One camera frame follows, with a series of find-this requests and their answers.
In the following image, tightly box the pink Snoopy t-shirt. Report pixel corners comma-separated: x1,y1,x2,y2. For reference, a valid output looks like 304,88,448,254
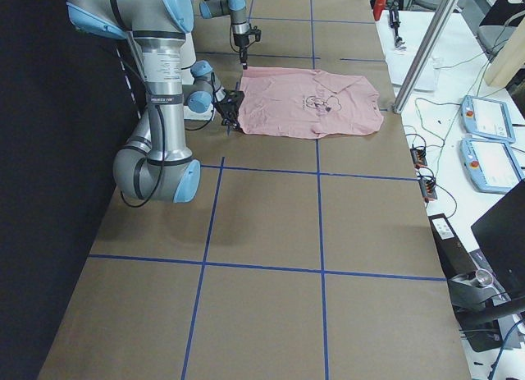
238,67,384,140

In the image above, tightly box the blue teach pendant near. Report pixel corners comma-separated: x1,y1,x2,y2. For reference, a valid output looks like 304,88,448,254
460,138,524,195

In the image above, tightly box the black monitor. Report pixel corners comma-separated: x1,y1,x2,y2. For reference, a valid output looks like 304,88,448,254
471,181,524,296

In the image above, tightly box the aluminium frame post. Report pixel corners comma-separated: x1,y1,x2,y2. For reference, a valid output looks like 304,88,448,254
392,0,459,114

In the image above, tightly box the blue teach pendant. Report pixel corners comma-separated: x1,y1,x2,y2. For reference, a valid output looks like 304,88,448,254
460,95,516,144
460,138,524,195

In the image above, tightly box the blue teach pendant far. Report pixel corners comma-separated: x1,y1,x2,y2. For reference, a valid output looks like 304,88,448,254
460,95,516,144

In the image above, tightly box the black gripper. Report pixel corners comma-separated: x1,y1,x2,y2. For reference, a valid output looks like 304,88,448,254
231,25,262,70
213,89,244,130

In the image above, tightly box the silver metal cup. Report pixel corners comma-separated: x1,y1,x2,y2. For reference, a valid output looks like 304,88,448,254
473,268,494,288

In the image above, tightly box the black box with white label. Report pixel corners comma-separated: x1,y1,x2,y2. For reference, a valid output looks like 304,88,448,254
428,213,477,279

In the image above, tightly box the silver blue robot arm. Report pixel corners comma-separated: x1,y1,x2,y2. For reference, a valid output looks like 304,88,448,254
66,0,244,208
199,0,262,70

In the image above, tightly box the red fire extinguisher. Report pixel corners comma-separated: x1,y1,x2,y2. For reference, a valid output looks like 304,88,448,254
372,0,386,21

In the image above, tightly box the grey orange usb hub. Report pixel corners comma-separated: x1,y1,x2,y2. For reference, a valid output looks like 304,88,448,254
418,176,437,204
409,147,427,169

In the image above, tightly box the black clamp tool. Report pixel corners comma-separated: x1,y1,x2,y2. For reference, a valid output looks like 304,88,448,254
389,8,406,51

